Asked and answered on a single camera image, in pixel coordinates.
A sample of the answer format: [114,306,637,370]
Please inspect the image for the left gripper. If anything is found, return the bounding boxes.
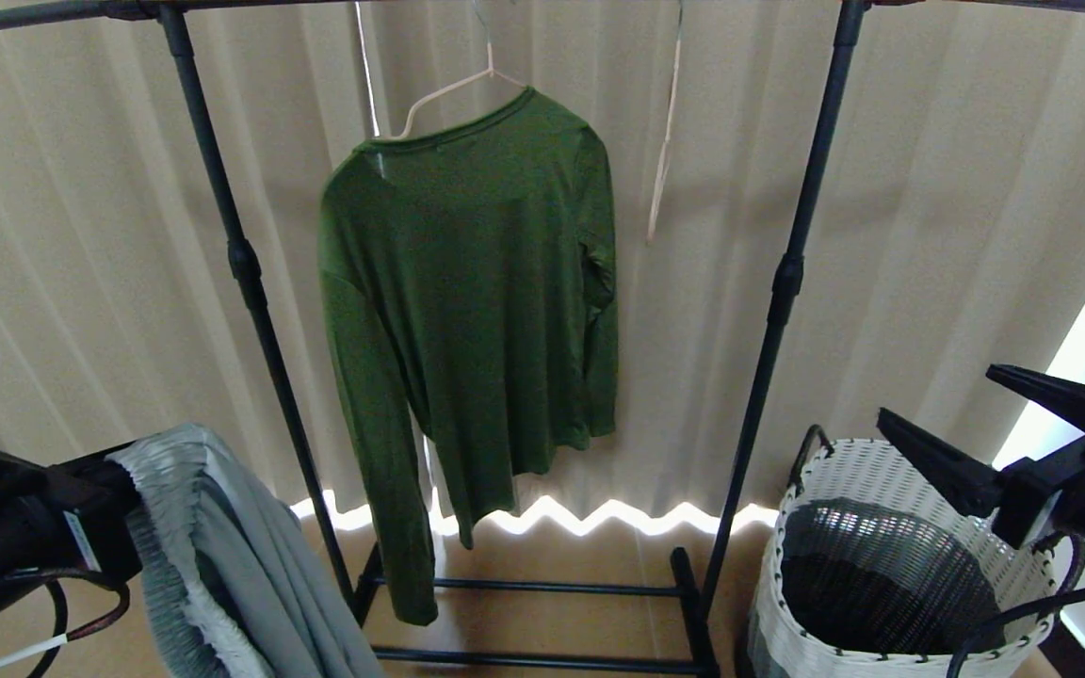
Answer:
[0,450,143,653]

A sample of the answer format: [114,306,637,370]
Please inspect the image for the pale grey shorts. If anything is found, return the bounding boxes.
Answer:
[107,424,383,678]

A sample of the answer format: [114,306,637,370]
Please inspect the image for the green printed shirt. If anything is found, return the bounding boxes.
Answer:
[318,87,619,627]

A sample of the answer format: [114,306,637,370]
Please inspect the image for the pink clothes hanger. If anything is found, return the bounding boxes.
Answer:
[390,0,529,142]
[646,0,685,244]

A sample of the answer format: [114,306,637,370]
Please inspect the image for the white laundry basket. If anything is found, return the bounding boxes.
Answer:
[745,424,1085,678]

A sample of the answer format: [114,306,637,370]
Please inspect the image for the black clothes rack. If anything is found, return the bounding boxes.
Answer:
[0,0,1085,678]

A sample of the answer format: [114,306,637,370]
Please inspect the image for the beige curtain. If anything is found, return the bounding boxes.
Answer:
[0,0,1085,538]

